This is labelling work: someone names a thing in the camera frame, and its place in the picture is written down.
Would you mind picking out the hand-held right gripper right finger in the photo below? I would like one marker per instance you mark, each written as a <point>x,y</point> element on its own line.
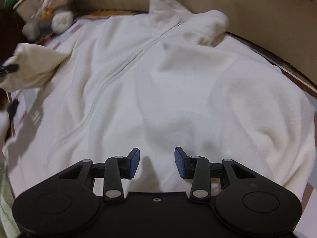
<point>179,163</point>

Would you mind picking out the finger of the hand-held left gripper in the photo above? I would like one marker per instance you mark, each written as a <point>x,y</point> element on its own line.
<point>13,107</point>
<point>11,68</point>

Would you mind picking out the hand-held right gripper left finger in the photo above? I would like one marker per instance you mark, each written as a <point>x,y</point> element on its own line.
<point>135,162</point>

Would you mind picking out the white fleece jacket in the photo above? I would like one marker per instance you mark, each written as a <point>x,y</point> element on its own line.
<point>161,79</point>

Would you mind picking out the checkered rug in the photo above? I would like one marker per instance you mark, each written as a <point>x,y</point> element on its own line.
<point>31,93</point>

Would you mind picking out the pale green cloth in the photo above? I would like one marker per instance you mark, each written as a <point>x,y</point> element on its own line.
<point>5,203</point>

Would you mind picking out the beige bed frame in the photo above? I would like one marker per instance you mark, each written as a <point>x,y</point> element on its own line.
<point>247,0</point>

